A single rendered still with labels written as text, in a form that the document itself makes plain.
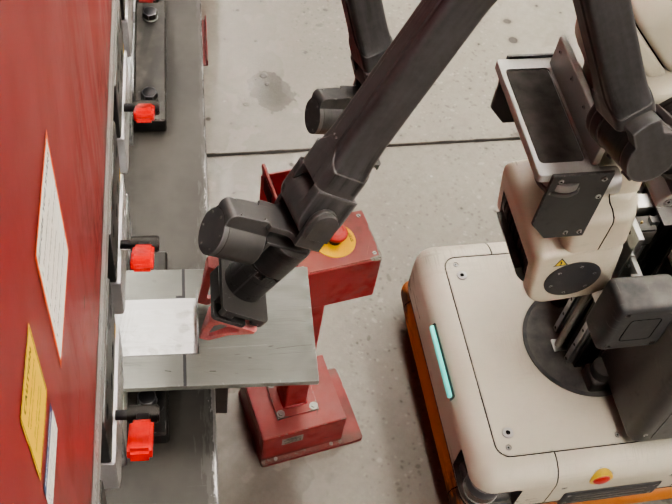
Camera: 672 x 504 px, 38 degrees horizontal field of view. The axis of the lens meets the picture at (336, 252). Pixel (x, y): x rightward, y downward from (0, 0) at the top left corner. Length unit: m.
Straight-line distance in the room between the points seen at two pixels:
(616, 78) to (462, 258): 1.18
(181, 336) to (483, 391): 1.00
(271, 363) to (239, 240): 0.23
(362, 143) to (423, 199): 1.70
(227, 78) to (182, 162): 1.40
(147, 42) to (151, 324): 0.65
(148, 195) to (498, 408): 0.93
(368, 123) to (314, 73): 1.99
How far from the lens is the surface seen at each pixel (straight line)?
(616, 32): 1.17
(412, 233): 2.70
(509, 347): 2.23
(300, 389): 2.18
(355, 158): 1.10
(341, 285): 1.70
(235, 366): 1.28
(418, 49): 1.05
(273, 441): 2.23
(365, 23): 1.50
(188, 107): 1.73
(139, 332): 1.31
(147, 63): 1.76
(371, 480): 2.32
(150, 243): 1.06
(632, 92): 1.24
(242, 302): 1.22
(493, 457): 2.09
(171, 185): 1.61
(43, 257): 0.53
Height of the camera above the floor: 2.12
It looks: 54 degrees down
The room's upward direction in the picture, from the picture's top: 11 degrees clockwise
